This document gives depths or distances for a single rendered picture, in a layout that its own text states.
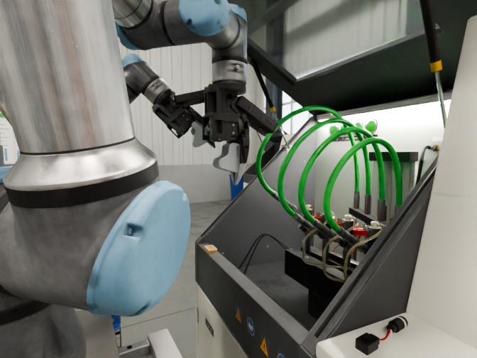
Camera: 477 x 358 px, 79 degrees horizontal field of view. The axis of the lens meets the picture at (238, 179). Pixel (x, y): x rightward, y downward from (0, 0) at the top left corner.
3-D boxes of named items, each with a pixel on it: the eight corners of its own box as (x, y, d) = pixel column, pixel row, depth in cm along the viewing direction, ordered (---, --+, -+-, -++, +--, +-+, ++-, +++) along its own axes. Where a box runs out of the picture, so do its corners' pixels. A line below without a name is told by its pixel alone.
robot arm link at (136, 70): (121, 75, 90) (140, 56, 89) (146, 101, 90) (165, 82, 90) (110, 67, 82) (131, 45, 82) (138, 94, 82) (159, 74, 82)
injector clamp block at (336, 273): (284, 294, 93) (284, 248, 92) (309, 288, 97) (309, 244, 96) (372, 364, 62) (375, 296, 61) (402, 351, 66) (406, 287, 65)
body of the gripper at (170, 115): (180, 140, 90) (152, 113, 89) (199, 123, 92) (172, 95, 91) (180, 133, 82) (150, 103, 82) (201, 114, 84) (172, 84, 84)
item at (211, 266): (198, 285, 108) (197, 243, 107) (209, 283, 110) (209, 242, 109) (297, 427, 52) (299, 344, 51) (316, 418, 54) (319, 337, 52)
